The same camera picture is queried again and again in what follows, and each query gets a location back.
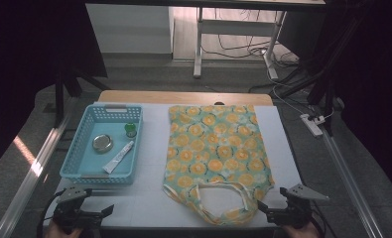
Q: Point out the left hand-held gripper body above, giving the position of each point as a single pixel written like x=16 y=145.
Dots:
x=71 y=195

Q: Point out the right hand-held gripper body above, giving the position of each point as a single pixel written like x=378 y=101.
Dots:
x=299 y=206

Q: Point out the blue plastic basket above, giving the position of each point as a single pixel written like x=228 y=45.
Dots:
x=96 y=163

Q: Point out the white tube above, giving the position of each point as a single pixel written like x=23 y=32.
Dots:
x=119 y=157

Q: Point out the round metal tin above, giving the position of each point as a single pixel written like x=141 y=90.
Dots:
x=102 y=143

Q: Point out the orange print tote bag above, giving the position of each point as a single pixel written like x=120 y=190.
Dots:
x=213 y=148

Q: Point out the person's right hand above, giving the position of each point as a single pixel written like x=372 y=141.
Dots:
x=302 y=232

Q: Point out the person's left hand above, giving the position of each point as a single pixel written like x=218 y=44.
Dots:
x=60 y=232

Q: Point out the white power strip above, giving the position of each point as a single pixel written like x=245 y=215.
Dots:
x=311 y=125

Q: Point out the small green-capped bottle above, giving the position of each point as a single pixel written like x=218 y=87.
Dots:
x=130 y=130

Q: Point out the white table mat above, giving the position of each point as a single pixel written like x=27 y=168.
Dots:
x=152 y=148

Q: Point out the black metal stand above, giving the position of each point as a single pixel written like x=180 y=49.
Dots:
x=327 y=92
x=59 y=99

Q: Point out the wooden table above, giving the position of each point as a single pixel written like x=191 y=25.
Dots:
x=183 y=97

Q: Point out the dark curtain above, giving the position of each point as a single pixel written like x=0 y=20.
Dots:
x=378 y=82
x=25 y=66

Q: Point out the white panel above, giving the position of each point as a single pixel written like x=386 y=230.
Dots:
x=130 y=29

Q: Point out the aluminium rail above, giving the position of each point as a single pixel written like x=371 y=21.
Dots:
x=349 y=185
x=34 y=168

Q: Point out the white desk frame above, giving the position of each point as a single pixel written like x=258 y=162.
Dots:
x=233 y=27

